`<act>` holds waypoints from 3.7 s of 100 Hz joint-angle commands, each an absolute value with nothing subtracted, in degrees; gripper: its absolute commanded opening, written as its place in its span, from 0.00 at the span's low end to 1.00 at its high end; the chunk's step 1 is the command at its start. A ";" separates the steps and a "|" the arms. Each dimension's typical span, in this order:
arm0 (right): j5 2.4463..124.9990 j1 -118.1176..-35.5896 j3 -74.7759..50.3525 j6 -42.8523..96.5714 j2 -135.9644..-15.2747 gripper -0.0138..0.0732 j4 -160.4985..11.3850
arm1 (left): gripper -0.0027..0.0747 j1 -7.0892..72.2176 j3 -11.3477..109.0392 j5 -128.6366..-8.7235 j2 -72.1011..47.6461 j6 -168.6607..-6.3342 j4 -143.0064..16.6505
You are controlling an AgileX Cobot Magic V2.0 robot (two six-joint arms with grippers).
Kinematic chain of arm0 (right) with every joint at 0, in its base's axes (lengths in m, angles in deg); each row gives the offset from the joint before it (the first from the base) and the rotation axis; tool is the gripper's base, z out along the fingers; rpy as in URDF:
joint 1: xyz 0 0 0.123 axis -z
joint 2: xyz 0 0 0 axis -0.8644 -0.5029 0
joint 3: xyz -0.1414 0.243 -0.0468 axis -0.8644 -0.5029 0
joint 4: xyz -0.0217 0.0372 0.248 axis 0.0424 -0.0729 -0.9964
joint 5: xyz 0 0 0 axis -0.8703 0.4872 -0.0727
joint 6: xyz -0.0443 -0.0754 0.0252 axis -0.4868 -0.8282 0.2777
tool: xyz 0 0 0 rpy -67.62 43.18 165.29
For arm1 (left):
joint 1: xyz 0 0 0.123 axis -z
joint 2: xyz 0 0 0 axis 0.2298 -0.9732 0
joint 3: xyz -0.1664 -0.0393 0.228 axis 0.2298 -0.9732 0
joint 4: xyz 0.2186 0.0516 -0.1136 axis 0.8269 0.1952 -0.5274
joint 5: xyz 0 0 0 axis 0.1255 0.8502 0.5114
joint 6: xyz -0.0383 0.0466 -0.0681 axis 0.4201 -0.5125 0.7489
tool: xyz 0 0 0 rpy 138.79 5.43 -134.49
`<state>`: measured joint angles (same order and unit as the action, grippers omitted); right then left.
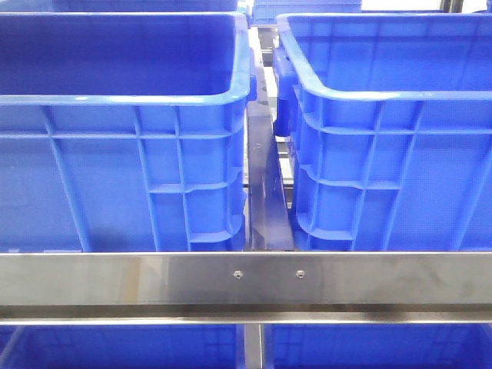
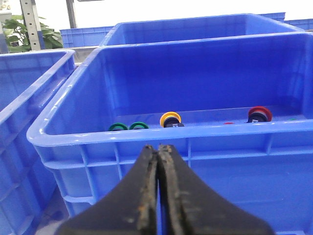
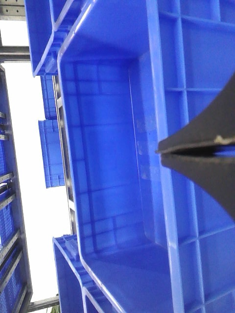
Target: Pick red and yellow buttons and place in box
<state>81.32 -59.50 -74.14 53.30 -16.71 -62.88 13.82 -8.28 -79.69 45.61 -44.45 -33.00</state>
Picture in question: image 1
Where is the lower left blue crate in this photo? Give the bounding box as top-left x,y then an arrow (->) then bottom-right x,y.
1,324 -> 245,368

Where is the right blue plastic crate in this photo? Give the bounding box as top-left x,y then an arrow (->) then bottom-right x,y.
274,12 -> 491,251

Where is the rear left blue crate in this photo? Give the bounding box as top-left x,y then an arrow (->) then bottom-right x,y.
1,0 -> 251,13

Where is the blue plastic crate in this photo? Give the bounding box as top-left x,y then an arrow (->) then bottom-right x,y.
1,12 -> 255,253
274,12 -> 491,251

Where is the steel rack centre divider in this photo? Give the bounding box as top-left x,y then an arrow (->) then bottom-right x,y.
247,101 -> 295,251

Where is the rear right blue crate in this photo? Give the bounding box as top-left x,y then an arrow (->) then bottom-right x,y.
252,0 -> 362,25

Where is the left blue plastic crate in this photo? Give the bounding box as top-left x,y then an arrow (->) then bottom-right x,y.
1,12 -> 255,253

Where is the steel rack front rail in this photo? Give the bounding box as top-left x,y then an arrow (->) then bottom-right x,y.
1,251 -> 491,325

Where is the lower right blue crate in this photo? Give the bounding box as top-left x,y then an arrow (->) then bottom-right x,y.
272,324 -> 491,368

